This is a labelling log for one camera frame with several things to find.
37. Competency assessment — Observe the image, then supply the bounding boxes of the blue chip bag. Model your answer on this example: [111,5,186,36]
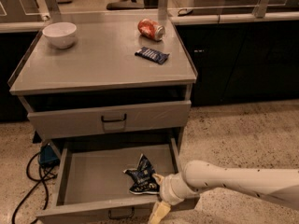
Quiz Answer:
[123,154,160,195]

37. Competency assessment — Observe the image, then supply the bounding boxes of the red soda can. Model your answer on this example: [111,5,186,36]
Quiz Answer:
[137,19,165,41]

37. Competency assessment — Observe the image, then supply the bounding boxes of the dark lower cabinets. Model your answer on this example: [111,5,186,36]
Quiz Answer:
[177,21,299,106]

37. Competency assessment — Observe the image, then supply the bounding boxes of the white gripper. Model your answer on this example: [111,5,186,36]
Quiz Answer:
[148,173,199,224]

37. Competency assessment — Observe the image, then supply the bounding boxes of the black floor cable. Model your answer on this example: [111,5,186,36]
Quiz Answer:
[11,151,59,224]

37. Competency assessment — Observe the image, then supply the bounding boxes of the grey open middle drawer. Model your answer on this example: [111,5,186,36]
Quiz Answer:
[36,137,201,224]

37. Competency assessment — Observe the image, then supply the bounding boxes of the black drawer handle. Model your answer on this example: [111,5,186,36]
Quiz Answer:
[108,207,135,220]
[101,113,127,123]

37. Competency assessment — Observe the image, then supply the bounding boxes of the black top drawer handle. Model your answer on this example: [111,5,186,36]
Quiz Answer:
[101,113,127,123]

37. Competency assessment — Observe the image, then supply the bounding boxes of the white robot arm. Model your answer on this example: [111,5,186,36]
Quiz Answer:
[149,160,299,224]

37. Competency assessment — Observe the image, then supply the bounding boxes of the grey drawer cabinet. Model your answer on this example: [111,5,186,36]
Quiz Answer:
[7,10,199,147]

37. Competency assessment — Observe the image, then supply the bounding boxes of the blue candy bar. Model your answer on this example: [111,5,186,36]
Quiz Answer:
[135,47,169,64]

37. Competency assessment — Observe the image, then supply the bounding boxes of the blue power box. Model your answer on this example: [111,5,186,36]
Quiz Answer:
[38,144,60,168]

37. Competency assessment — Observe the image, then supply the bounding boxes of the grey top drawer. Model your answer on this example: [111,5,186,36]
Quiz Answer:
[28,101,191,140]

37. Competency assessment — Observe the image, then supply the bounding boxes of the white ceramic bowl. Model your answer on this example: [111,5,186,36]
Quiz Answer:
[42,22,77,49]

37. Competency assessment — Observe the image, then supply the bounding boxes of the black middle drawer handle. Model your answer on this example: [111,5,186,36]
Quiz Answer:
[108,207,135,220]

